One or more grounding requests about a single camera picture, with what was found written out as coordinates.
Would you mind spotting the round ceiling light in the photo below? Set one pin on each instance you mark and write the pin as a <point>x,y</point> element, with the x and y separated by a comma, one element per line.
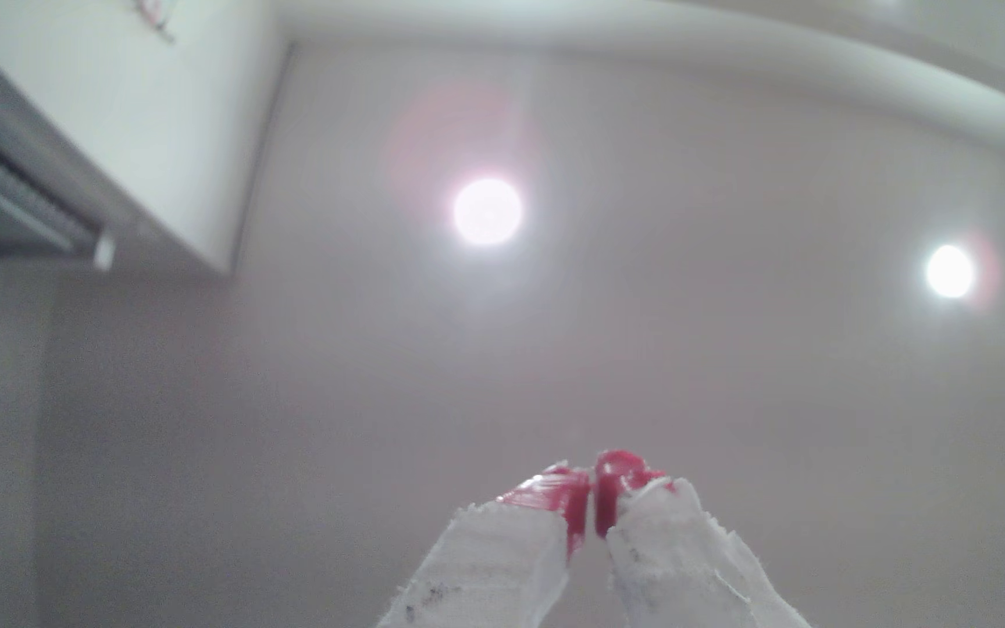
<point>950,271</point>
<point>487,212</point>

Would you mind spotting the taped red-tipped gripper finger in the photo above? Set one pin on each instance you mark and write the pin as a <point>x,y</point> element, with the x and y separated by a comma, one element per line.
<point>489,558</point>
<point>686,558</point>

